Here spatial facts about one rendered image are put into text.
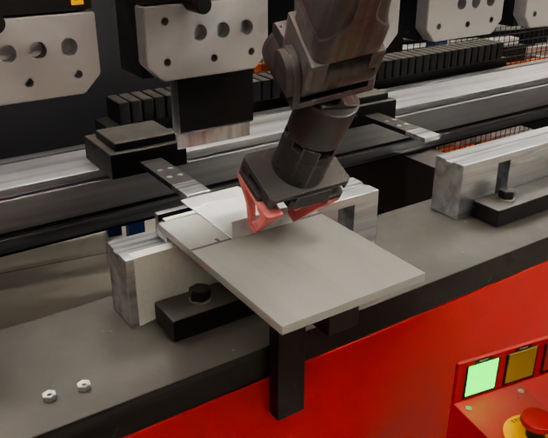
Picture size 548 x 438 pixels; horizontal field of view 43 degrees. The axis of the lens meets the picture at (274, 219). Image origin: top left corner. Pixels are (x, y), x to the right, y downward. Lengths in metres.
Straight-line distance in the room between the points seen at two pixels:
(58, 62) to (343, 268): 0.35
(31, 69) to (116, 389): 0.34
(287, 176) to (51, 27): 0.27
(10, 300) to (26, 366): 1.92
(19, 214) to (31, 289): 1.76
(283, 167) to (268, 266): 0.11
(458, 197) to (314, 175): 0.49
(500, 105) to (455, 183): 0.47
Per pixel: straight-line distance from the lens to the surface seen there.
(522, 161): 1.24
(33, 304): 2.70
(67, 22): 0.71
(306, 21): 0.56
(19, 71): 0.70
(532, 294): 1.19
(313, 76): 0.58
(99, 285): 2.75
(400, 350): 0.99
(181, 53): 0.76
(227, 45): 0.78
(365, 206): 1.00
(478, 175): 1.17
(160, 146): 1.03
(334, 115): 0.64
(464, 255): 1.06
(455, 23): 1.01
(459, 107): 1.49
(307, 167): 0.69
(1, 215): 1.04
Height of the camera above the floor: 1.35
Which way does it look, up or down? 25 degrees down
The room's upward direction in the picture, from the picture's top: straight up
